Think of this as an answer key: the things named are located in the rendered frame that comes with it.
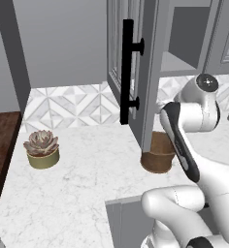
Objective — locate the grey base cabinet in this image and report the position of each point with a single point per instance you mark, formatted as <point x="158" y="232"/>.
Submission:
<point x="126" y="223"/>

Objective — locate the grey panelled cabinet door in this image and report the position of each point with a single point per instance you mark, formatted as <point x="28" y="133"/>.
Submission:
<point x="228" y="35"/>

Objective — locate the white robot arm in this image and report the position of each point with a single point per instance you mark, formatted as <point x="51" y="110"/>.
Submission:
<point x="213" y="180"/>

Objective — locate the tall grey side panel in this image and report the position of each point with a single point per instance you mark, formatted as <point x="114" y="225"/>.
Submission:
<point x="6" y="55"/>

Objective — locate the grey wall cabinet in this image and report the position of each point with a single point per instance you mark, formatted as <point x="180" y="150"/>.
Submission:
<point x="181" y="38"/>

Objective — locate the brown woven basket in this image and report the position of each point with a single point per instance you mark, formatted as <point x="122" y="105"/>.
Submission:
<point x="158" y="158"/>

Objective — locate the potted succulent plant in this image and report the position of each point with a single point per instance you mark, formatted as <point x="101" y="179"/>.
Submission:
<point x="42" y="148"/>

